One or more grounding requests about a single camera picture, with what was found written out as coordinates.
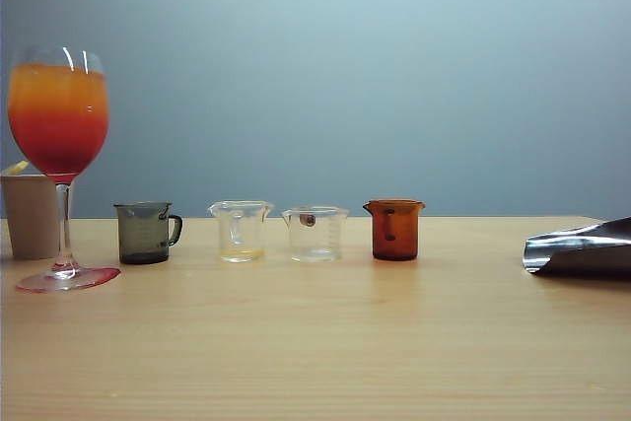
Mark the grey glass measuring cup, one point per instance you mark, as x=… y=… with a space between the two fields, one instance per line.
x=143 y=238

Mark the wine glass with orange drink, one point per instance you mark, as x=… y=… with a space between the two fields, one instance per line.
x=59 y=110

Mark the beige paper cup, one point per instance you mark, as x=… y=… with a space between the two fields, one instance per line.
x=29 y=219

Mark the lemon slice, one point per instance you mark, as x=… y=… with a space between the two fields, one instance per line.
x=17 y=167

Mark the amber glass beaker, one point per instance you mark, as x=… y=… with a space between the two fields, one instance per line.
x=399 y=238

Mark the clear cup with yellow residue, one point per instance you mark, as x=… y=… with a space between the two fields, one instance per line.
x=241 y=256

